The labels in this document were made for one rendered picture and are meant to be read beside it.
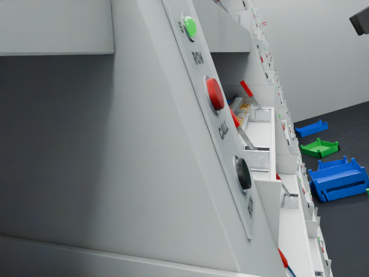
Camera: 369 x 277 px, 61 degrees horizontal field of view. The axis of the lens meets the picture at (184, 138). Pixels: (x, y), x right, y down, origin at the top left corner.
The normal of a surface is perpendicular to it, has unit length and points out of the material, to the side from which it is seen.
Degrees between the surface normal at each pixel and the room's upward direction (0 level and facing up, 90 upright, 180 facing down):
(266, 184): 90
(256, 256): 90
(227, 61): 90
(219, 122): 90
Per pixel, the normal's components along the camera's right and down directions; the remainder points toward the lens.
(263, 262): 0.90, -0.28
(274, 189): -0.26, 0.26
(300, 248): -0.02, -0.96
